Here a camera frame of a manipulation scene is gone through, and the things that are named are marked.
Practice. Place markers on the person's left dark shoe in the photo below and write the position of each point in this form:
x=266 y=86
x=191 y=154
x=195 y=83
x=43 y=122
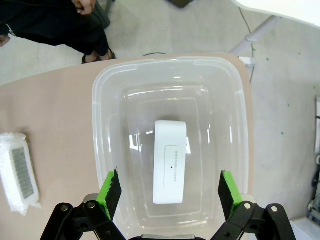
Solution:
x=108 y=54

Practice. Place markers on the clear plastic storage container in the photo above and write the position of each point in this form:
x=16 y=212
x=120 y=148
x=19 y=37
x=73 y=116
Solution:
x=175 y=82

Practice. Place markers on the thick white table leg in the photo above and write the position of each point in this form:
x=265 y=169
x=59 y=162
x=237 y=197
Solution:
x=260 y=32

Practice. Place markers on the person's left hand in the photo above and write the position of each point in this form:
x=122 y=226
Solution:
x=83 y=7

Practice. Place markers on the person in black hoodie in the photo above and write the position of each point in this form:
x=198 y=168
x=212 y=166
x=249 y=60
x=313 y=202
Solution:
x=50 y=25

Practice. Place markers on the white unwrapped digital clock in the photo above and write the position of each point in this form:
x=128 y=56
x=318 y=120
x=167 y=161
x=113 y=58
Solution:
x=170 y=150

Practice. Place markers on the person's right hand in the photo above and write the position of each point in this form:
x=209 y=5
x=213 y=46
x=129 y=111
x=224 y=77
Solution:
x=3 y=41

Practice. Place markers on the grey plastic stool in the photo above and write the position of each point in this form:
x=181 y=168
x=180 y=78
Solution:
x=103 y=15

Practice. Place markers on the person's right dark shoe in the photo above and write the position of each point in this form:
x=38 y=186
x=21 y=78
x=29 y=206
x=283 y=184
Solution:
x=90 y=58

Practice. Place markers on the person's dark shoe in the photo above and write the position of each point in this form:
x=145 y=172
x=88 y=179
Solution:
x=90 y=58
x=108 y=54

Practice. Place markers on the white table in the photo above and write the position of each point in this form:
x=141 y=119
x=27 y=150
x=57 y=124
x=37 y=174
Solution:
x=287 y=8

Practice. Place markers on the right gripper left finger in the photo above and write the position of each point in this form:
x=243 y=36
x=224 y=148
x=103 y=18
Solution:
x=110 y=195

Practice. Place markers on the bubble-wrapped clock showing grid face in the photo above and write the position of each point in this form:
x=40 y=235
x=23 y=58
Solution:
x=21 y=172

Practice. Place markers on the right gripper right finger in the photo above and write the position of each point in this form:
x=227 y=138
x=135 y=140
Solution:
x=228 y=192

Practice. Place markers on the dark floor board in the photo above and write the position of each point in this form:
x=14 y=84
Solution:
x=182 y=3

